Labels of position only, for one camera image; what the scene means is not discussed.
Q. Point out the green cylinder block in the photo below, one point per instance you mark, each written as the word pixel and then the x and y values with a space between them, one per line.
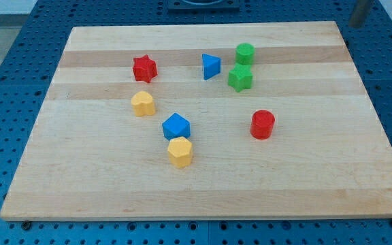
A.
pixel 244 54

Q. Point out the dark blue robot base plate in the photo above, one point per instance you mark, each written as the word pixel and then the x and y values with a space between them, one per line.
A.
pixel 202 5

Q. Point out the blue cube block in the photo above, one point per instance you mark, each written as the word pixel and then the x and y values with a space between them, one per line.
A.
pixel 176 126

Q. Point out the red cylinder block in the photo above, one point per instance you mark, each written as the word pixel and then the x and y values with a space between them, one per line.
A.
pixel 262 124

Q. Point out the blue triangle block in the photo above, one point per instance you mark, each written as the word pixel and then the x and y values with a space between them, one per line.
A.
pixel 211 66

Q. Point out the red star block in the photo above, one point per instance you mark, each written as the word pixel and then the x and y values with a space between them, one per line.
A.
pixel 144 69

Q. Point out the yellow hexagon block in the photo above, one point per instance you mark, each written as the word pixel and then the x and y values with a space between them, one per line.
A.
pixel 180 152

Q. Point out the green star block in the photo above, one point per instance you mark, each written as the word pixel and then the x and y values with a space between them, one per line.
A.
pixel 240 77

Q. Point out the yellow heart block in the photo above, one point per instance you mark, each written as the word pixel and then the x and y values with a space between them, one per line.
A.
pixel 143 104

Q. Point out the wooden board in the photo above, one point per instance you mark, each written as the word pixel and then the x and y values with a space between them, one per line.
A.
pixel 89 158

